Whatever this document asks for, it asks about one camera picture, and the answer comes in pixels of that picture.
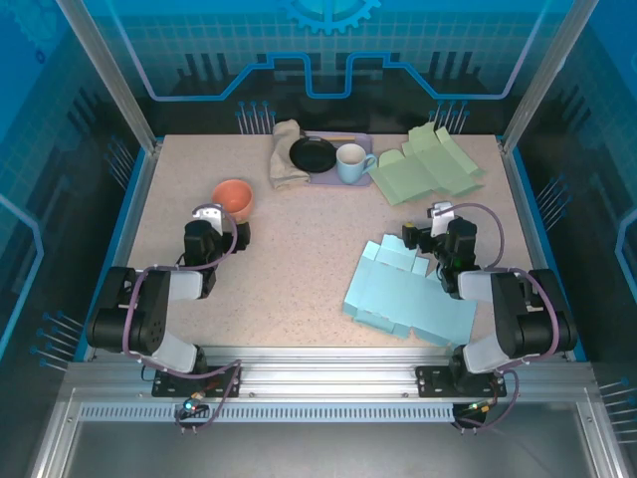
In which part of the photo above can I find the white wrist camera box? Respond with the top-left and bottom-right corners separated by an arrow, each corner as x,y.
428,201 -> 455,238
192,204 -> 225,235

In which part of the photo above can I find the aluminium side rail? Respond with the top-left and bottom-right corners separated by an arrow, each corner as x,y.
82,138 -> 163,362
500,141 -> 571,362

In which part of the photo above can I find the light green paper box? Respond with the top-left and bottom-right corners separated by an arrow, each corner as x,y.
370,123 -> 488,208

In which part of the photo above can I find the aluminium corner post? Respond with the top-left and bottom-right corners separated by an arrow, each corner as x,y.
54,0 -> 163,153
500,0 -> 601,153

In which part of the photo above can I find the grey metal base panel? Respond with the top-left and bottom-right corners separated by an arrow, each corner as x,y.
29,387 -> 623,478

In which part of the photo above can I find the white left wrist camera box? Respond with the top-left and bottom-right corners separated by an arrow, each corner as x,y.
192,204 -> 225,235

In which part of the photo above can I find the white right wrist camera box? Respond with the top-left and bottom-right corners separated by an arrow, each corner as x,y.
428,201 -> 455,238

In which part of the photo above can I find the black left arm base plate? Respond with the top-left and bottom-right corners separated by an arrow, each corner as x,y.
151,364 -> 244,398

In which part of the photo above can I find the beige cloth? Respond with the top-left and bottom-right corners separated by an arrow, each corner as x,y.
268,119 -> 313,191

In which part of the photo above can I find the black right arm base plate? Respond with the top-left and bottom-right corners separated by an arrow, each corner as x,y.
415,365 -> 508,398

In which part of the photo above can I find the orange cup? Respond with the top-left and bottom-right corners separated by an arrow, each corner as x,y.
211,178 -> 255,225

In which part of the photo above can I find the purple tray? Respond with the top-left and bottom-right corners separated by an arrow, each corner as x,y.
298,129 -> 374,188

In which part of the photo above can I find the black plate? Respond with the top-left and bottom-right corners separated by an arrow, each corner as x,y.
289,136 -> 337,174

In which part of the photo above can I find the aluminium front beam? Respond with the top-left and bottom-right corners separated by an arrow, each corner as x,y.
64,346 -> 596,399

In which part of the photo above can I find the light blue mug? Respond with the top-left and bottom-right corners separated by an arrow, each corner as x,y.
335,142 -> 378,185

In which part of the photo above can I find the slotted cable duct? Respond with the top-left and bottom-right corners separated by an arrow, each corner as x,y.
78,403 -> 457,423

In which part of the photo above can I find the light blue paper box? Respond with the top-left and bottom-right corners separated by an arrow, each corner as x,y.
341,233 -> 479,350

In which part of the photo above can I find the cable connector with light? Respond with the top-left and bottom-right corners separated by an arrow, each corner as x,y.
173,392 -> 210,420
455,397 -> 499,422

